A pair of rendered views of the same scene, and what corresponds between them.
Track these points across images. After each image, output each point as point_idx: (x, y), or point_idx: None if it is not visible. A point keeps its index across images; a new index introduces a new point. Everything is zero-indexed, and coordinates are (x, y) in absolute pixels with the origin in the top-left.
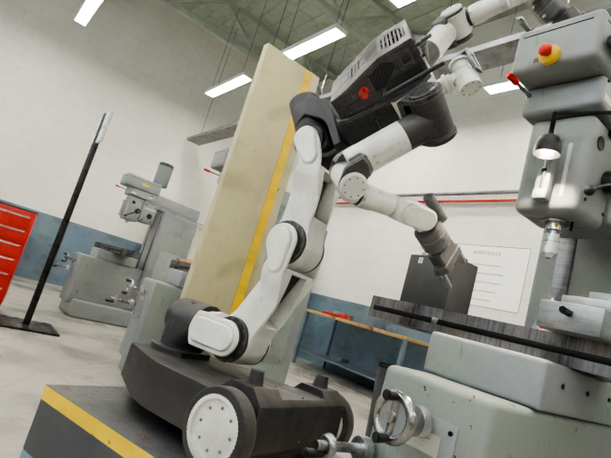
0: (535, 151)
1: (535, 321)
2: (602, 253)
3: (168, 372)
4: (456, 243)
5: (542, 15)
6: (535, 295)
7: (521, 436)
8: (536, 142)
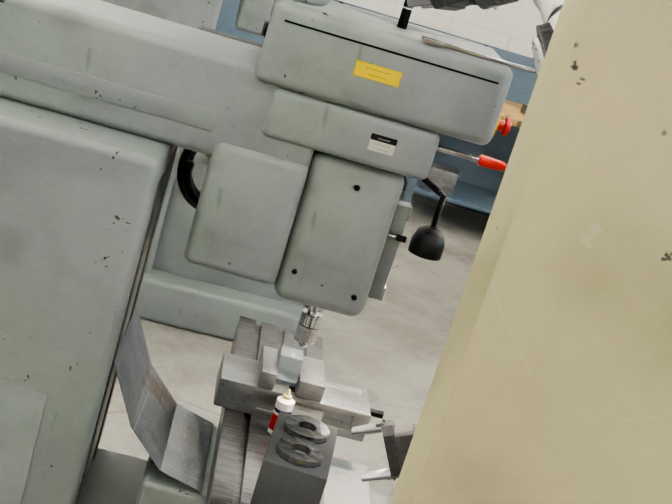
0: (426, 252)
1: (126, 406)
2: (147, 242)
3: None
4: (393, 420)
5: (495, 5)
6: (110, 363)
7: None
8: (442, 249)
